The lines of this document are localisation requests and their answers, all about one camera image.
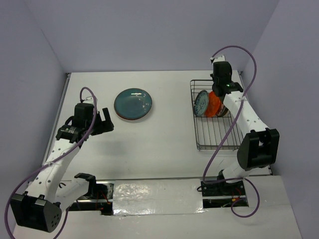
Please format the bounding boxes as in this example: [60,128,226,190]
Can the dark teal blossom plate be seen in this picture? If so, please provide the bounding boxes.
[114,88,153,119]

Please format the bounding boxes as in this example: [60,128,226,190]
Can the white blue floral plate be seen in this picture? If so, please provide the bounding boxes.
[216,104,228,117]

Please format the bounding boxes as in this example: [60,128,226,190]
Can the red plate with teal flower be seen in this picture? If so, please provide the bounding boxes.
[116,114,151,123]

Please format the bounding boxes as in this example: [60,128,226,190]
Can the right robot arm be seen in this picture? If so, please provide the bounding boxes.
[212,58,280,195]

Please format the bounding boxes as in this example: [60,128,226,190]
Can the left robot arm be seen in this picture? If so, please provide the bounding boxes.
[10,103,114,233]

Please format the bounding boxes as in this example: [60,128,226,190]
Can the silver foil cover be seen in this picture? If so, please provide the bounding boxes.
[113,179,204,216]

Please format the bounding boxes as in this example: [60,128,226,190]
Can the small blue patterned plate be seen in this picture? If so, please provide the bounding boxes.
[193,90,209,117]

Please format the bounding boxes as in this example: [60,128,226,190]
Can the orange plate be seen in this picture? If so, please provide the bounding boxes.
[204,91,221,117]

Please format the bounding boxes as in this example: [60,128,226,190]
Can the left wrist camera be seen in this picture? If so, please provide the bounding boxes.
[82,96,97,105]

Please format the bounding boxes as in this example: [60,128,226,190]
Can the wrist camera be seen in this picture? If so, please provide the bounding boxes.
[210,54,226,65]
[82,96,97,105]

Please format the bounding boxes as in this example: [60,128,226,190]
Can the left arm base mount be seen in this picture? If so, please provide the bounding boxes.
[70,181,115,216]

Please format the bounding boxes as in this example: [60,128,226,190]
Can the wire dish rack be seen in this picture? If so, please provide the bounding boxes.
[190,80,243,151]

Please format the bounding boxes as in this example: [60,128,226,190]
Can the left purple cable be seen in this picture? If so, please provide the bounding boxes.
[3,87,98,239]

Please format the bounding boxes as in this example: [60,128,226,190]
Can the purple cable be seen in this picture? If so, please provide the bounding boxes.
[3,87,98,239]
[202,45,261,218]

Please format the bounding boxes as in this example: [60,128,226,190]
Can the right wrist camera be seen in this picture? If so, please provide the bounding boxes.
[210,54,226,65]

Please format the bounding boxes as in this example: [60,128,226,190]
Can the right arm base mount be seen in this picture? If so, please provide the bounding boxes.
[197,181,246,199]

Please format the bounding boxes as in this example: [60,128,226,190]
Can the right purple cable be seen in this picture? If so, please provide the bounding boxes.
[202,45,261,218]

